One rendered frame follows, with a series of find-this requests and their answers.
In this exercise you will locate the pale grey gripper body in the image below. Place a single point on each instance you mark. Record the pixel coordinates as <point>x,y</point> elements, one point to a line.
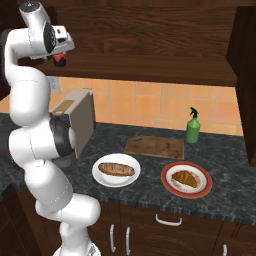
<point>65,46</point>

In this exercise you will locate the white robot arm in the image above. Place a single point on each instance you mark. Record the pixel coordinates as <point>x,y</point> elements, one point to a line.
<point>31,100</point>

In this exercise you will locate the red jam jar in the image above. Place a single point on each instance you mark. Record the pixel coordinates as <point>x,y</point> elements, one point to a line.
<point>60,60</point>

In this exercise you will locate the brown wooden cutting board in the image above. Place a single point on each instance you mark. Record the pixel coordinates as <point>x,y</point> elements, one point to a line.
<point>156,147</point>

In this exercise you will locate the brown croissant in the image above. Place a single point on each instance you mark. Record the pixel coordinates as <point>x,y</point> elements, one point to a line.
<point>185,179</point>

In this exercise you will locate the dark wooden cabinet door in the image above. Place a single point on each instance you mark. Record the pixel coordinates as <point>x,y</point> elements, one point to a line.
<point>103,233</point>
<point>240,241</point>
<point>166,245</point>

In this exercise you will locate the brown baguette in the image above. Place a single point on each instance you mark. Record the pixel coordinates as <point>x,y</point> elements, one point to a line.
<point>116,169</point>

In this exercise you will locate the green spray bottle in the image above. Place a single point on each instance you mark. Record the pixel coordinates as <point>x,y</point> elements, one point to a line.
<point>193,130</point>

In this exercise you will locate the red-rimmed white plate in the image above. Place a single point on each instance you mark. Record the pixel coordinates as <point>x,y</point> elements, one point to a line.
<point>168,186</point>

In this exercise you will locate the dark wooden tall side panel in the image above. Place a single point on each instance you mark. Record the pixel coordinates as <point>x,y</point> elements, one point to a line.
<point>245,100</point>

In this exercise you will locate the dark wooden drawer front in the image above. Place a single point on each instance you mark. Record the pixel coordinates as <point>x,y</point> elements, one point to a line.
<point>200,221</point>

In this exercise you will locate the white wall socket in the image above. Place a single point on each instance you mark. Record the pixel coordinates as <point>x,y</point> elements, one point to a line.
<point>54,84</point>

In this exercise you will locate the dark wooden wall cabinet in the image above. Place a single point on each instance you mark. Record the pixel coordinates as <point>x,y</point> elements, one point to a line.
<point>150,43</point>

